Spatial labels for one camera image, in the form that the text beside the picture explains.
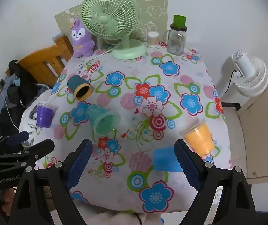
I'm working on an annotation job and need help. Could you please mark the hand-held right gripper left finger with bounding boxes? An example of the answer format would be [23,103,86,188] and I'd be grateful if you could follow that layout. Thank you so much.
[9,139,93,225]

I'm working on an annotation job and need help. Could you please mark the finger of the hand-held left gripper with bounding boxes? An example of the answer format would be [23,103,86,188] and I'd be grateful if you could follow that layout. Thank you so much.
[26,139,55,167]
[0,130,30,155]

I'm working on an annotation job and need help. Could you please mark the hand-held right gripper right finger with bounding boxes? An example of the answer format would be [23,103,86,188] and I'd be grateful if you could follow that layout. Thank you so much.
[174,139,257,225]

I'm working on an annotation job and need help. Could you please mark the green glitter plastic cup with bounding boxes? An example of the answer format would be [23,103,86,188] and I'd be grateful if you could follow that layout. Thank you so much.
[86,103,121,134]

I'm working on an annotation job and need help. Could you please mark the orange lidded plastic cup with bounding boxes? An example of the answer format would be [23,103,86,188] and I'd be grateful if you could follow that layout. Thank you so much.
[179,119,216,158]

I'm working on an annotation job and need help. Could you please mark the purple lidded plastic cup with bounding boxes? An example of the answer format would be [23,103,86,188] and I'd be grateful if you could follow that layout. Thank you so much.
[35,100,56,129]

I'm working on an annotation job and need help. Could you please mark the dark teal cup yellow rim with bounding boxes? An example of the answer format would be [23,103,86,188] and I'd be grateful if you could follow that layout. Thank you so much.
[67,74,94,101]

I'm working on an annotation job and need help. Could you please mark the white printed shirt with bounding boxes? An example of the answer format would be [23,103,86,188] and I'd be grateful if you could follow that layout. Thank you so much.
[19,91,62,147]

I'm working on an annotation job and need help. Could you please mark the blue square patch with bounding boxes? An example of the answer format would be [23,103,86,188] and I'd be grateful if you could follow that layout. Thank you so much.
[153,146,184,172]

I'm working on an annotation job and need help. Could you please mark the black clothing pile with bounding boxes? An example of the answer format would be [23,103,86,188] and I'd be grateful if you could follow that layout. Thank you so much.
[0,60,40,141]

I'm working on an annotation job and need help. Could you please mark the wooden chair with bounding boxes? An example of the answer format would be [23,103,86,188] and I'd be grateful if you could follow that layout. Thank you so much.
[16,34,75,88]

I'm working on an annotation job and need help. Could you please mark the beige cabinet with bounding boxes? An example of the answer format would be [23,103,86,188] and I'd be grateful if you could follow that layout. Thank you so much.
[220,51,268,186]

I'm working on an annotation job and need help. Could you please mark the floral tablecloth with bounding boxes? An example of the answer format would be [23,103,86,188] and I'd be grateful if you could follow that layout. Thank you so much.
[19,41,233,214]

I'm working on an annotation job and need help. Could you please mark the white circulator fan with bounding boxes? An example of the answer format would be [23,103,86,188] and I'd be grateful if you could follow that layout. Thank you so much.
[231,49,268,97]

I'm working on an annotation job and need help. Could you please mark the purple plush toy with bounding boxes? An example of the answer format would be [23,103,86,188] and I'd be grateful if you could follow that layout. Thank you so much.
[70,19,95,58]

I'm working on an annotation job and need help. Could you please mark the glass jar green lid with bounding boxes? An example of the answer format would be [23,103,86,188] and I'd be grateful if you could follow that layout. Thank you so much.
[164,15,188,56]

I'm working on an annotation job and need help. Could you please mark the cotton swab container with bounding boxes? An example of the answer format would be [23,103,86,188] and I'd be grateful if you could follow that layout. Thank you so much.
[147,31,160,49]

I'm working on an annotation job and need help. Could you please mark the green desk fan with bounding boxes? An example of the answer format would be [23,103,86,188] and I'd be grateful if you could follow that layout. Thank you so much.
[81,0,148,60]

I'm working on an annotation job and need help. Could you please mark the thin white charging cable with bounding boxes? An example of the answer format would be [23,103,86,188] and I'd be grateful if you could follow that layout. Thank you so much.
[0,86,20,132]

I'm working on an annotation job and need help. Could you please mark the black power cable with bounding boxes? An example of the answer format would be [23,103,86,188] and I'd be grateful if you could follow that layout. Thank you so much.
[220,69,237,99]

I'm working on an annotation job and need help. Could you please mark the white fan cable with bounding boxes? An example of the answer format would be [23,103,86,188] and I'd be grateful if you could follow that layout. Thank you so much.
[80,41,125,64]

